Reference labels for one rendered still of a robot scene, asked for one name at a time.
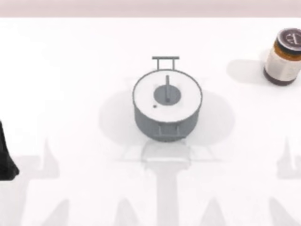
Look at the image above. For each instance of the brown jar white label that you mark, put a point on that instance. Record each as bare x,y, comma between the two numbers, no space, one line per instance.
283,63

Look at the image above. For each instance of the gray kitchen pot with lid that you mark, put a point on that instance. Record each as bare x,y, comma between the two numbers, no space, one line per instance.
167,110

